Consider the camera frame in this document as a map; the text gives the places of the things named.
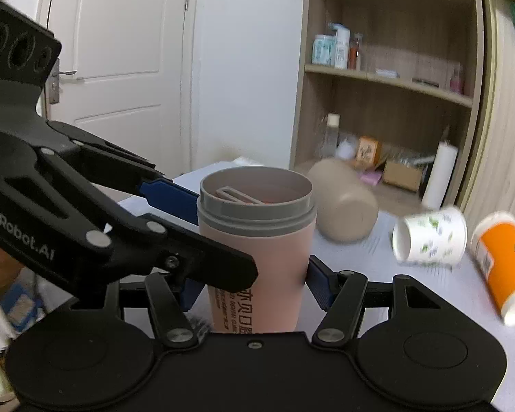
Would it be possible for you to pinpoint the red bottle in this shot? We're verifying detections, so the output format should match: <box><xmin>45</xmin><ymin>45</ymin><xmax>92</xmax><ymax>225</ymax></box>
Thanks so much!
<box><xmin>347</xmin><ymin>33</ymin><xmax>364</xmax><ymax>72</ymax></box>

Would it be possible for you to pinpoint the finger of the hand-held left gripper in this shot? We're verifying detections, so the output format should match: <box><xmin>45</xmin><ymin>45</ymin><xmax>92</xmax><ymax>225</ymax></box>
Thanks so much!
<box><xmin>47</xmin><ymin>120</ymin><xmax>199</xmax><ymax>226</ymax></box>
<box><xmin>36</xmin><ymin>145</ymin><xmax>259</xmax><ymax>291</ymax></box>

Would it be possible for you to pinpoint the white door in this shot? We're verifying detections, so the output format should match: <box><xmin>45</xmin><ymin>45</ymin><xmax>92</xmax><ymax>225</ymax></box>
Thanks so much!
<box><xmin>36</xmin><ymin>0</ymin><xmax>198</xmax><ymax>178</ymax></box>

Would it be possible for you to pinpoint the blue and white tub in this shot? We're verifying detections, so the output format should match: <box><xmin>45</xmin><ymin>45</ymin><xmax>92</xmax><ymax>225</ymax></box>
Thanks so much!
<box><xmin>311</xmin><ymin>34</ymin><xmax>336</xmax><ymax>66</ymax></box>

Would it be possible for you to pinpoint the cardboard box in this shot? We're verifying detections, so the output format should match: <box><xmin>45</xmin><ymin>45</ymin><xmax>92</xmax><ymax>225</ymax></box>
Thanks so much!
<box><xmin>382</xmin><ymin>159</ymin><xmax>432</xmax><ymax>193</ymax></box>

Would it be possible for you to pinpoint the white paper towel roll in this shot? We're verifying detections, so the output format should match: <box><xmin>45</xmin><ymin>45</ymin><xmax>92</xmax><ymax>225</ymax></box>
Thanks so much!
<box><xmin>421</xmin><ymin>139</ymin><xmax>459</xmax><ymax>211</ymax></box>

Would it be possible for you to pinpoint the clear bottle with beige cap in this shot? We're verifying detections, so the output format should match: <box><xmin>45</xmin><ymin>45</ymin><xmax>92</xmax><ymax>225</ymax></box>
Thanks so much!
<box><xmin>320</xmin><ymin>113</ymin><xmax>342</xmax><ymax>160</ymax></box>

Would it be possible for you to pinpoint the white paper cup green print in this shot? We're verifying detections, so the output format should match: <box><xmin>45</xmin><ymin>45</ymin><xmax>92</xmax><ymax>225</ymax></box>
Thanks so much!
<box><xmin>391</xmin><ymin>207</ymin><xmax>468</xmax><ymax>269</ymax></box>

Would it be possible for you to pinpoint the orange box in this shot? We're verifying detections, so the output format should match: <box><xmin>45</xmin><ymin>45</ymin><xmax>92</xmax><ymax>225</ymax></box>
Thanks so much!
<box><xmin>355</xmin><ymin>136</ymin><xmax>382</xmax><ymax>166</ymax></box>

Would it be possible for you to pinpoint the orange paper cup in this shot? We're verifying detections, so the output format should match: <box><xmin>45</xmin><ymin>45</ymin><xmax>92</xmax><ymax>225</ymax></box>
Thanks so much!
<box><xmin>471</xmin><ymin>211</ymin><xmax>515</xmax><ymax>327</ymax></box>

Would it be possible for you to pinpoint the beige cup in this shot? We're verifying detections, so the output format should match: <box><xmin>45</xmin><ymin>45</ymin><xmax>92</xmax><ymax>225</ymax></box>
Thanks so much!
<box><xmin>307</xmin><ymin>158</ymin><xmax>379</xmax><ymax>243</ymax></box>

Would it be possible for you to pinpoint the pink cup with grey rim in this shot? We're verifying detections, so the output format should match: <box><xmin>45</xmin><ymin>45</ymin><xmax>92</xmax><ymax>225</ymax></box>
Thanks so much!
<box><xmin>196</xmin><ymin>167</ymin><xmax>318</xmax><ymax>334</ymax></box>

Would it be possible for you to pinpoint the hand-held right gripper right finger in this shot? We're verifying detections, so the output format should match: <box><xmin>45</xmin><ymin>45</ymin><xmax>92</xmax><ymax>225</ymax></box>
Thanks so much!
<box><xmin>307</xmin><ymin>256</ymin><xmax>444</xmax><ymax>346</ymax></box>

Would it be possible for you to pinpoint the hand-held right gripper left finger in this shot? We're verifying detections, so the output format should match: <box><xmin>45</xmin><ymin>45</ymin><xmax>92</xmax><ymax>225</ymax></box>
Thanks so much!
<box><xmin>107</xmin><ymin>272</ymin><xmax>209</xmax><ymax>349</ymax></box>

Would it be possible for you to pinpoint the metal door handle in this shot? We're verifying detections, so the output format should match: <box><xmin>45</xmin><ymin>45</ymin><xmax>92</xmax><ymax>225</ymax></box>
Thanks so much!
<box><xmin>45</xmin><ymin>58</ymin><xmax>78</xmax><ymax>106</ymax></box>

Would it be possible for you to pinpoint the white plastic bag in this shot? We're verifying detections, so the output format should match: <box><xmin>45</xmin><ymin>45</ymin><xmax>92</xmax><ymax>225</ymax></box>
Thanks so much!
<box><xmin>336</xmin><ymin>135</ymin><xmax>359</xmax><ymax>160</ymax></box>

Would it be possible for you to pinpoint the wooden shelf unit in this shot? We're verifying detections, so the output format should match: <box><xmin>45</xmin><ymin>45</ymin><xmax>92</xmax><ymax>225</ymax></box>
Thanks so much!
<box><xmin>289</xmin><ymin>0</ymin><xmax>496</xmax><ymax>215</ymax></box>

